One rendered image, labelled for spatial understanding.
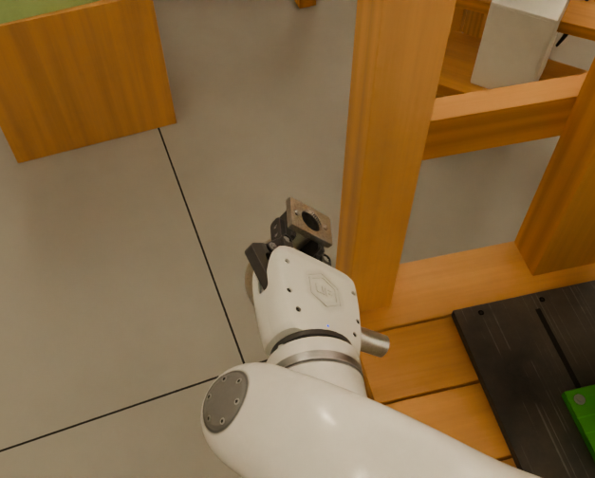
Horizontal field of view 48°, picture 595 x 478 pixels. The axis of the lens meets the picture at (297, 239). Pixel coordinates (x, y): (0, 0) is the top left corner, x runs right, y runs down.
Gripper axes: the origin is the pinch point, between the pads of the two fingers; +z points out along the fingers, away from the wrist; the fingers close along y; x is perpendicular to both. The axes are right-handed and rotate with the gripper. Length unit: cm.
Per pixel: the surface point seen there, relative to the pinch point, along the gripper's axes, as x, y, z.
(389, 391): 31, -47, 15
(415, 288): 23, -52, 35
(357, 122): -3.0, -11.5, 27.5
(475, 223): 47, -139, 129
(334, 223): 81, -97, 134
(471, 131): -9, -33, 37
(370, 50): -13.6, -3.2, 23.1
